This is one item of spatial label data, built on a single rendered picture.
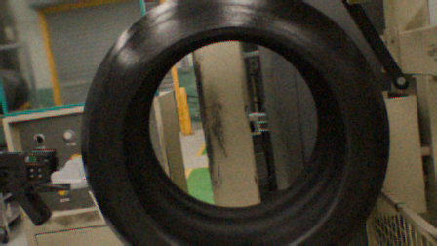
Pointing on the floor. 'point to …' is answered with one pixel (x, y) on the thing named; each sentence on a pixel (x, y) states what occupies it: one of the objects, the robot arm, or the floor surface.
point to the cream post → (225, 124)
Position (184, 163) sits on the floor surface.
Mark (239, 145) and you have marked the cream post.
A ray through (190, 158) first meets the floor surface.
